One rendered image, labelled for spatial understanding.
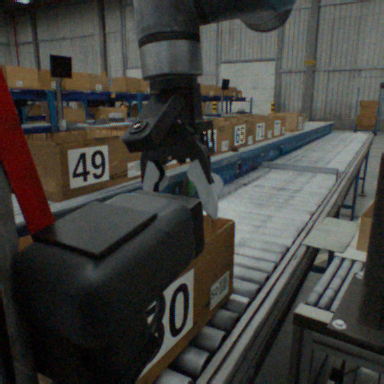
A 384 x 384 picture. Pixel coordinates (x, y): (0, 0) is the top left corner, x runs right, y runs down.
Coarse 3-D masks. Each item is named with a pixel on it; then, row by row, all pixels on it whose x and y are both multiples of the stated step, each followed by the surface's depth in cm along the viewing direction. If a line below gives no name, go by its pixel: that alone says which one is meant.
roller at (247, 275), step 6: (234, 270) 87; (240, 270) 87; (246, 270) 86; (252, 270) 86; (234, 276) 86; (240, 276) 86; (246, 276) 85; (252, 276) 84; (258, 276) 84; (264, 276) 84; (252, 282) 84; (258, 282) 83; (264, 282) 83
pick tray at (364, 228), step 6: (372, 204) 108; (366, 210) 101; (372, 210) 109; (366, 216) 102; (360, 222) 96; (366, 222) 95; (360, 228) 96; (366, 228) 95; (360, 234) 96; (366, 234) 95; (360, 240) 97; (366, 240) 96; (360, 246) 97; (366, 246) 96
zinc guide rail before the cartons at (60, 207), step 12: (300, 132) 319; (264, 144) 229; (216, 156) 175; (228, 156) 179; (180, 168) 143; (96, 192) 105; (108, 192) 105; (120, 192) 109; (60, 204) 93; (72, 204) 93; (84, 204) 96
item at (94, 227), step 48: (144, 192) 26; (48, 240) 18; (96, 240) 17; (144, 240) 19; (192, 240) 23; (48, 288) 16; (96, 288) 16; (144, 288) 18; (96, 336) 16; (144, 336) 22
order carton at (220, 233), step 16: (208, 224) 75; (224, 224) 73; (32, 240) 63; (208, 240) 61; (224, 240) 67; (208, 256) 62; (224, 256) 68; (208, 272) 63; (224, 272) 70; (208, 288) 64; (208, 304) 65; (208, 320) 66; (192, 336) 61; (176, 352) 57; (160, 368) 53
